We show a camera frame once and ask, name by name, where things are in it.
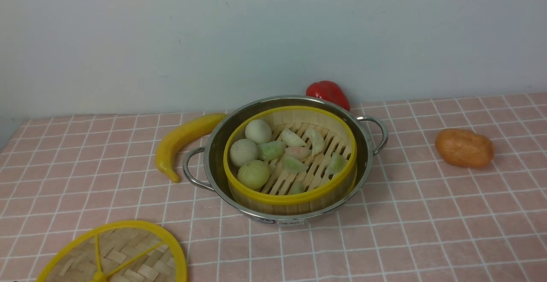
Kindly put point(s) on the yellow plastic banana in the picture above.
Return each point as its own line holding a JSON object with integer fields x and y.
{"x": 178, "y": 138}

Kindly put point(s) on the stainless steel pot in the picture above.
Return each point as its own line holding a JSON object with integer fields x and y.
{"x": 204, "y": 167}

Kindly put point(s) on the white steamed bun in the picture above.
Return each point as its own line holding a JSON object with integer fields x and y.
{"x": 258, "y": 131}
{"x": 243, "y": 151}

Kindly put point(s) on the pink checkered tablecloth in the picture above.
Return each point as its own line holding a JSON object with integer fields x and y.
{"x": 417, "y": 218}

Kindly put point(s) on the green-white dumpling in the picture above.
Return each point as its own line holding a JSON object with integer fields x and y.
{"x": 292, "y": 164}

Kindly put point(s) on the yellow-rimmed bamboo steamer basket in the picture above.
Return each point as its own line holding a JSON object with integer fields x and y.
{"x": 298, "y": 193}

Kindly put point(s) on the pale green steamed bun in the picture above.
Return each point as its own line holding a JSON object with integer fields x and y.
{"x": 254, "y": 174}

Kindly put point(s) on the pale green dumpling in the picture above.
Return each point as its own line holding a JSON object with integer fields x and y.
{"x": 317, "y": 141}

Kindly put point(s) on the orange-brown plastic potato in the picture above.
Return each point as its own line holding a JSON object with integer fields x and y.
{"x": 464, "y": 148}

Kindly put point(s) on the pink-white dumpling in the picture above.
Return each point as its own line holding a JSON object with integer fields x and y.
{"x": 299, "y": 153}

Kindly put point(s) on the yellow-rimmed bamboo steamer lid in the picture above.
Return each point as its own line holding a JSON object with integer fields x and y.
{"x": 123, "y": 251}

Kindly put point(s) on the red plastic bell pepper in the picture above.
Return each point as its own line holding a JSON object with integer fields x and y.
{"x": 329, "y": 91}

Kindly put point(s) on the small green dumpling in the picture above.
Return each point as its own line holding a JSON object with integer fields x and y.
{"x": 336, "y": 165}

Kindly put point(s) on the white dumpling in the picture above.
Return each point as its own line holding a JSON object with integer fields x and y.
{"x": 291, "y": 139}

